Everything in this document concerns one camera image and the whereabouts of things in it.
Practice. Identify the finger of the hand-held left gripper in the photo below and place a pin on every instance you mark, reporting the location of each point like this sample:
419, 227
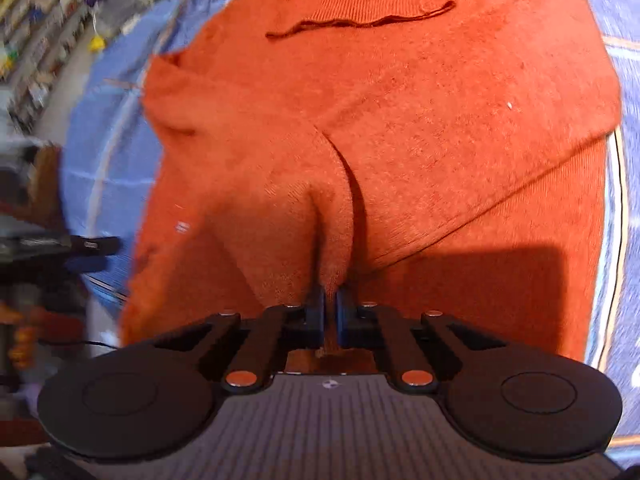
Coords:
95, 246

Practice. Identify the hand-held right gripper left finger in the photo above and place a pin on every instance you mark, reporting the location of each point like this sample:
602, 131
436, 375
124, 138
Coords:
315, 312

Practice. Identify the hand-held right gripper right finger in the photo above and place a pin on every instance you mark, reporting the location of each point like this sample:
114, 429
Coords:
345, 316

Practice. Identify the orange knit sweater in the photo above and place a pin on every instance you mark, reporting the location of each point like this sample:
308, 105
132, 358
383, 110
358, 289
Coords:
400, 135

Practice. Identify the blue plaid bed sheet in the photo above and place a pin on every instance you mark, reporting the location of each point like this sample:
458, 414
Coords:
105, 155

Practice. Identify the yellow toy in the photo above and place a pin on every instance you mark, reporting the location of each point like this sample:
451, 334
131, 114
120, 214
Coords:
96, 42

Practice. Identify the shelves of mixed goods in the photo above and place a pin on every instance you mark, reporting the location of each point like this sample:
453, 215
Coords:
35, 35

